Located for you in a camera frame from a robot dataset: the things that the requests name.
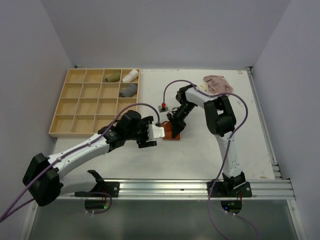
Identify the wooden compartment tray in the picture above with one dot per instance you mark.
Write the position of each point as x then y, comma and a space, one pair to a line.
87, 103

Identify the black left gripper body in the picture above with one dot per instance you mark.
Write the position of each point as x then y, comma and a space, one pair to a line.
141, 131

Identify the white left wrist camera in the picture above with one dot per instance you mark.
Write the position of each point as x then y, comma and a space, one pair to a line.
155, 132

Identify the olive rolled underwear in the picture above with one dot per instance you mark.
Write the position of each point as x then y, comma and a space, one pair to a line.
115, 77

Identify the pink underwear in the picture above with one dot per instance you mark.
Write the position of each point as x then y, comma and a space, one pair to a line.
217, 84

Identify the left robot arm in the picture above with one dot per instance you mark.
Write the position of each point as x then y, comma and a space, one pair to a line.
45, 176

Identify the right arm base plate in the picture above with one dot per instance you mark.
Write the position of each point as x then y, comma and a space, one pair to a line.
220, 190

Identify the grey rolled underwear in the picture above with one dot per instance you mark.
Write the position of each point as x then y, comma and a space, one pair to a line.
129, 91

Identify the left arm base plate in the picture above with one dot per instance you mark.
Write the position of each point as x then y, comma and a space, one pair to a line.
101, 189

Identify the aluminium mounting rail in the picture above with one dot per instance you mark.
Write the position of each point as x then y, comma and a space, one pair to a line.
151, 189

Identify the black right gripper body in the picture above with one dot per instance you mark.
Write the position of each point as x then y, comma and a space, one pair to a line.
181, 113

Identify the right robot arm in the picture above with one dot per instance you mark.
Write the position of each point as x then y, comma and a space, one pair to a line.
221, 122

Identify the orange and cream underwear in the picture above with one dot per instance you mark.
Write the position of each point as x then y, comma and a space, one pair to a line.
167, 125

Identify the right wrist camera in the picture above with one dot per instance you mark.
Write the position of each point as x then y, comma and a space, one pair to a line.
162, 108

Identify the white rolled underwear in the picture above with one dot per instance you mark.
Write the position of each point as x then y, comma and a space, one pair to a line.
130, 76

